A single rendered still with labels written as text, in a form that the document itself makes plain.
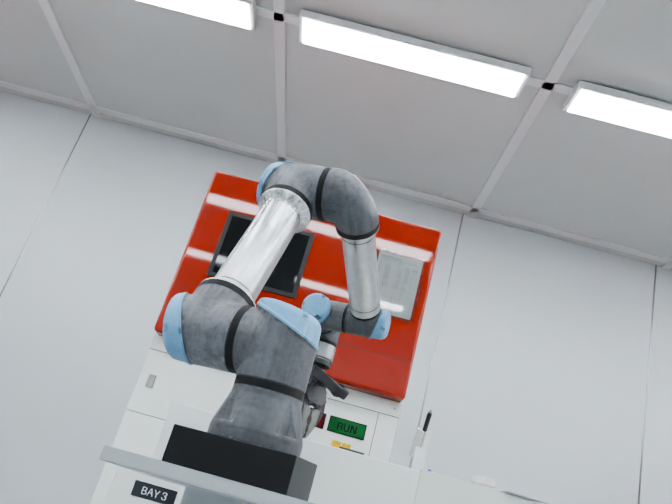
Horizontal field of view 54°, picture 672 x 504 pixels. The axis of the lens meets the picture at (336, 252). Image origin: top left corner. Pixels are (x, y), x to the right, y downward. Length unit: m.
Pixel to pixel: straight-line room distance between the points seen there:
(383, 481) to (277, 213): 0.60
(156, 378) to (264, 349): 1.13
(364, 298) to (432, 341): 2.24
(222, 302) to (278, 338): 0.13
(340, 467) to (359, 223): 0.51
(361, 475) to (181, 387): 0.85
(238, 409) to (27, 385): 2.90
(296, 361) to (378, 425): 1.08
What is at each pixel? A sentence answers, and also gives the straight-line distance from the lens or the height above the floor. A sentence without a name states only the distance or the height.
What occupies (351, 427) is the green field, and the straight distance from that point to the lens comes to 2.09.
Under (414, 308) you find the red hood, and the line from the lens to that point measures 2.15.
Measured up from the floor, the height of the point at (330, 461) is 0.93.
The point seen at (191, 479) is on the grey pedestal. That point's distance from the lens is 0.93.
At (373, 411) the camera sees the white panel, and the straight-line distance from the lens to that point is 2.11.
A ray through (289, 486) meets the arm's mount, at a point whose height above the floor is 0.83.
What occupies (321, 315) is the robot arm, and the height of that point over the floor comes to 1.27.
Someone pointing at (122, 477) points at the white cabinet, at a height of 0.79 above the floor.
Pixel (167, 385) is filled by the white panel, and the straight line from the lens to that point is 2.14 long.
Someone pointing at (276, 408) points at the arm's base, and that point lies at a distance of 1.03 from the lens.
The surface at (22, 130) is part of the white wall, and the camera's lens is 4.53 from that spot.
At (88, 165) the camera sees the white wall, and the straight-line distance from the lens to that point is 4.28.
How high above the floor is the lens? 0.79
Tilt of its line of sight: 23 degrees up
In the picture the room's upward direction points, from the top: 16 degrees clockwise
